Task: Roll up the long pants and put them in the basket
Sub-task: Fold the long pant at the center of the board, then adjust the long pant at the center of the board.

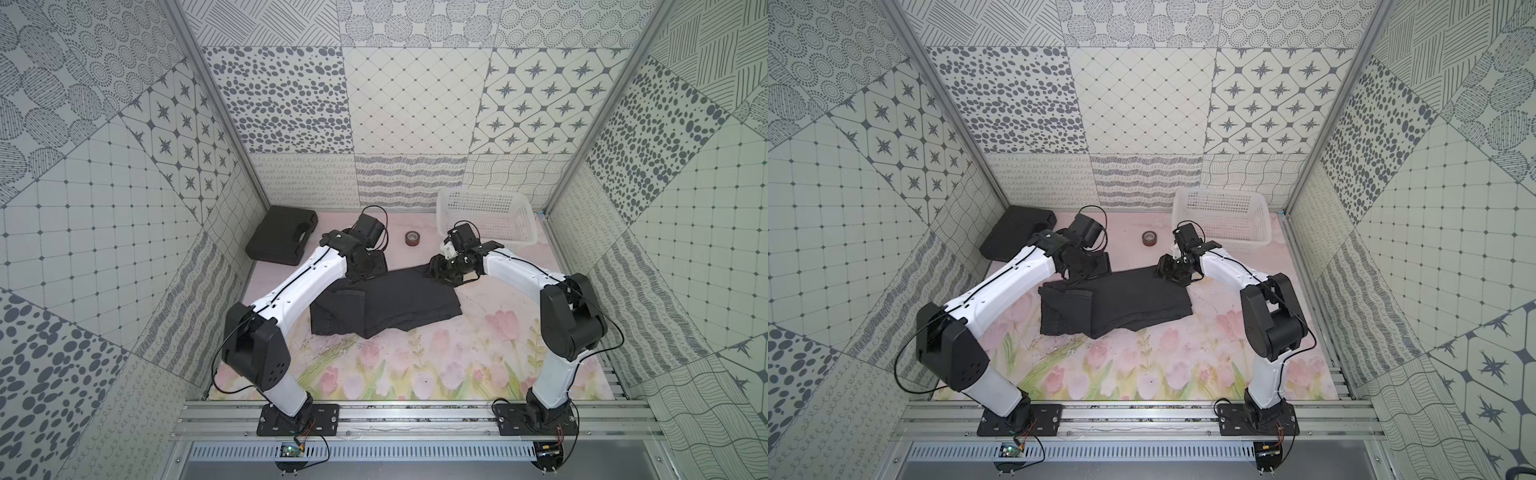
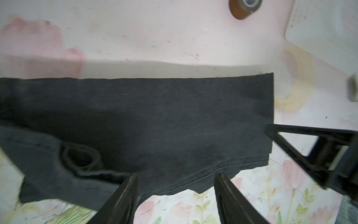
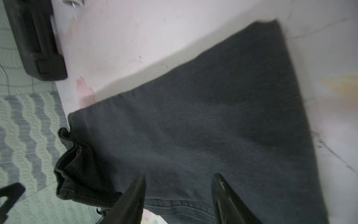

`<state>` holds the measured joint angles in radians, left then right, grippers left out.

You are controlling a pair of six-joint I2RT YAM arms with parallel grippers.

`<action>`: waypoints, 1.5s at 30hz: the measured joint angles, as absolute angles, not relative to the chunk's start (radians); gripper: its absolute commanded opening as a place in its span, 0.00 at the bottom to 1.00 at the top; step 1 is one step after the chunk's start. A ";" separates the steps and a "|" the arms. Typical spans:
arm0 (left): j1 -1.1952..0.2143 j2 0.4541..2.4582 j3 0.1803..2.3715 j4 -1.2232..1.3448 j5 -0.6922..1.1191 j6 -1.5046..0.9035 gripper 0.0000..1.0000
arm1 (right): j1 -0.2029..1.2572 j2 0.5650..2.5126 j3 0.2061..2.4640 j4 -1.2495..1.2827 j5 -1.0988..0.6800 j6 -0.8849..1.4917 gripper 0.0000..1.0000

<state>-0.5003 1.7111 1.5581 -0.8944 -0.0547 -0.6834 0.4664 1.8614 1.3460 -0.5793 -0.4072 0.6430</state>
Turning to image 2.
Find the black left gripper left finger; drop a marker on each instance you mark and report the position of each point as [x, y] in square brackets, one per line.
[121, 206]

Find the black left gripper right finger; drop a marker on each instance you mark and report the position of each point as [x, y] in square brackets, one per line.
[233, 207]

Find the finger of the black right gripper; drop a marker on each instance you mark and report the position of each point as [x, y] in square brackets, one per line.
[332, 162]

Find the dark grey long pants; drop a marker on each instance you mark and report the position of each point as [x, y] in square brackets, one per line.
[78, 140]

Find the brown tape roll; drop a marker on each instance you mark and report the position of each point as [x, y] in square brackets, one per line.
[241, 9]

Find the white plastic basket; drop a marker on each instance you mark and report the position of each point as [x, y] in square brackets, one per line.
[328, 30]

